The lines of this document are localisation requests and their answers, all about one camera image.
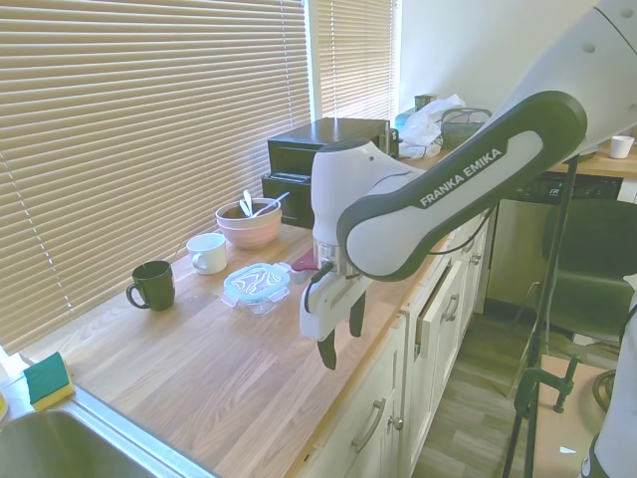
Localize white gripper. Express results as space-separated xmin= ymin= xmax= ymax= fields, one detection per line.
xmin=298 ymin=271 xmax=370 ymax=371

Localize clear lid teal rim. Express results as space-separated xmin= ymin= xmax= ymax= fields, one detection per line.
xmin=222 ymin=262 xmax=293 ymax=308

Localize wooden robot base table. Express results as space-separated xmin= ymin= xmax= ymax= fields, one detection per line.
xmin=534 ymin=352 xmax=626 ymax=478

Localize glass food container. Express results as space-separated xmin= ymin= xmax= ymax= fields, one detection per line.
xmin=237 ymin=287 xmax=291 ymax=318

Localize red white small object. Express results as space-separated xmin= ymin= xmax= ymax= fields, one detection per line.
xmin=290 ymin=250 xmax=323 ymax=286

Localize white kitchen cabinets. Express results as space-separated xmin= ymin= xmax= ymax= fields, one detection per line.
xmin=278 ymin=218 xmax=499 ymax=478

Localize pink bowl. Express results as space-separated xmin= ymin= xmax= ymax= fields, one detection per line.
xmin=218 ymin=213 xmax=284 ymax=251

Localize beige bowl brown inside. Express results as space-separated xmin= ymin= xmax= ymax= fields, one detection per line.
xmin=215 ymin=197 xmax=284 ymax=232

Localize white mug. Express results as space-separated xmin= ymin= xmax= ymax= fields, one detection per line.
xmin=186 ymin=232 xmax=229 ymax=276

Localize dark green clamp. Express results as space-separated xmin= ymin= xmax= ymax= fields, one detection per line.
xmin=515 ymin=355 xmax=582 ymax=414

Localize black mug with sticker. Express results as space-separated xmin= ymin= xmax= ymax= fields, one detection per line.
xmin=125 ymin=259 xmax=176 ymax=313

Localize black toaster oven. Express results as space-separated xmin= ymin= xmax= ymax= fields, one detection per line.
xmin=261 ymin=118 xmax=392 ymax=230

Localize white plastic bag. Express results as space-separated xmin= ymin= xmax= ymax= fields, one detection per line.
xmin=397 ymin=94 xmax=467 ymax=160

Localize dark green chair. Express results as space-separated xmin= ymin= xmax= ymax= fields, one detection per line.
xmin=541 ymin=198 xmax=637 ymax=345

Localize narrow beige window blind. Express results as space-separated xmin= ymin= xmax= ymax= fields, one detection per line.
xmin=314 ymin=0 xmax=397 ymax=123

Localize steel sink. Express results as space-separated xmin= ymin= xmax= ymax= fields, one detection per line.
xmin=0 ymin=387 xmax=220 ymax=478

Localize yellow green sponge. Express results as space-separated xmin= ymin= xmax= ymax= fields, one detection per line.
xmin=23 ymin=351 xmax=76 ymax=412

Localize wide beige window blind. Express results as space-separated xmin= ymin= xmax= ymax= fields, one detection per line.
xmin=0 ymin=0 xmax=313 ymax=358

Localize small white cup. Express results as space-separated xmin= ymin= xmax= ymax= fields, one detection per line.
xmin=610 ymin=134 xmax=637 ymax=160

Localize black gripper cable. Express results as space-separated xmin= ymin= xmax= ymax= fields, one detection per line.
xmin=303 ymin=201 xmax=499 ymax=313

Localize black camera tripod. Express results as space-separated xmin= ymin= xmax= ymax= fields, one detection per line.
xmin=497 ymin=153 xmax=581 ymax=478

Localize green wire basket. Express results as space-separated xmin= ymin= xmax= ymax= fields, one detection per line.
xmin=441 ymin=107 xmax=494 ymax=150

